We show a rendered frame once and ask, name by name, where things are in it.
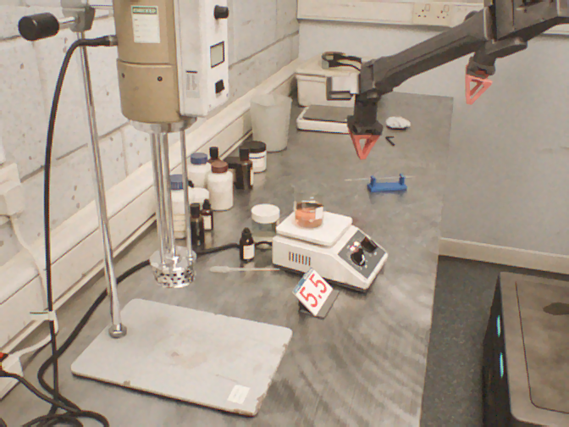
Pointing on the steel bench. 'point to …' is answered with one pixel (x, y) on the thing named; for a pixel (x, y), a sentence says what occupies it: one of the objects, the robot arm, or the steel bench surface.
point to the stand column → (98, 186)
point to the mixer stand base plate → (189, 356)
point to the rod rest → (387, 185)
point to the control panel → (364, 255)
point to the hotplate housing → (321, 260)
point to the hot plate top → (326, 236)
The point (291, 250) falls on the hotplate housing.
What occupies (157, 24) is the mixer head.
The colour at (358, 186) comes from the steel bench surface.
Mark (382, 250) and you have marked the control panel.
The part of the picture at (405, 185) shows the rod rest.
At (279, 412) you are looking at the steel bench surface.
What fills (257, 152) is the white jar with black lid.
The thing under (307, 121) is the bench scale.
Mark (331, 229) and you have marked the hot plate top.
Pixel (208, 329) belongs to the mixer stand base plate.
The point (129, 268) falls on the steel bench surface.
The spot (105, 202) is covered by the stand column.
